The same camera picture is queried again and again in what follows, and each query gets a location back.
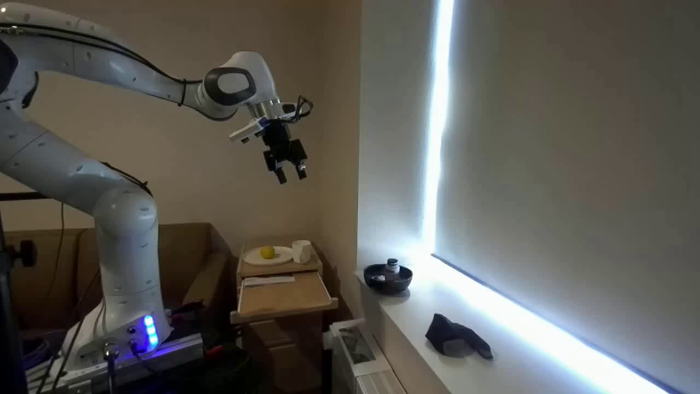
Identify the wooden side table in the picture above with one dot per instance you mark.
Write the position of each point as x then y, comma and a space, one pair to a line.
281, 296

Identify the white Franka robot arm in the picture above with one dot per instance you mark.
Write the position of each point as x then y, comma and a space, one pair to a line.
123, 219

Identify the black crumpled cloth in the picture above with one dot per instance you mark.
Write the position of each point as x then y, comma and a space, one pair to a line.
455, 337

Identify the brown cardboard box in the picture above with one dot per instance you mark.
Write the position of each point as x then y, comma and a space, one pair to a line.
188, 264

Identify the white radiator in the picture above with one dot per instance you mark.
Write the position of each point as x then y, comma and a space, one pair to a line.
362, 357

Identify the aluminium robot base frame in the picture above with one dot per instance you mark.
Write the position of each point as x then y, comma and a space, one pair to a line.
166, 354

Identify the yellow lemon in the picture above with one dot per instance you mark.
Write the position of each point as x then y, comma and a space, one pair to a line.
267, 253

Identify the grey roller window blind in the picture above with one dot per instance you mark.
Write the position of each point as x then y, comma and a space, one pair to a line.
582, 161

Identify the white cup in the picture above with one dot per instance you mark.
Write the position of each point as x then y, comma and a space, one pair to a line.
301, 250

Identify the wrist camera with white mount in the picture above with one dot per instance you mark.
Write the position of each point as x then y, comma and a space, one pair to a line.
247, 131

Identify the white plate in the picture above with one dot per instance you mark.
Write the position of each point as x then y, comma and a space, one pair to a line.
267, 256

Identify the black tripod stand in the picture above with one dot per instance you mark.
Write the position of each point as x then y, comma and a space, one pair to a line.
10, 321

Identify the white paper strip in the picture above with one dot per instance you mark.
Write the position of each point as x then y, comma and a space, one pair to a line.
267, 281

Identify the small grey container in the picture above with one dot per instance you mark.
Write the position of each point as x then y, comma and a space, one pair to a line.
393, 265

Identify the black bowl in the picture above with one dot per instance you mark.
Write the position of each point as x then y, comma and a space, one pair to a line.
388, 279

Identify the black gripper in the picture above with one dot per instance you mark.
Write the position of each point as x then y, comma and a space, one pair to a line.
283, 146

